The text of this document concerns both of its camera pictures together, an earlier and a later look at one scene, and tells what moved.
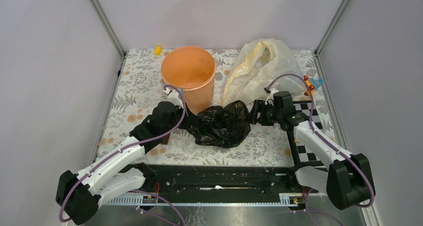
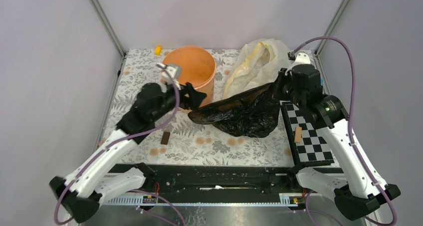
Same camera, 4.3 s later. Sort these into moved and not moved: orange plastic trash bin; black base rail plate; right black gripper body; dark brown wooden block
Moved: right black gripper body
Not moved: dark brown wooden block; black base rail plate; orange plastic trash bin
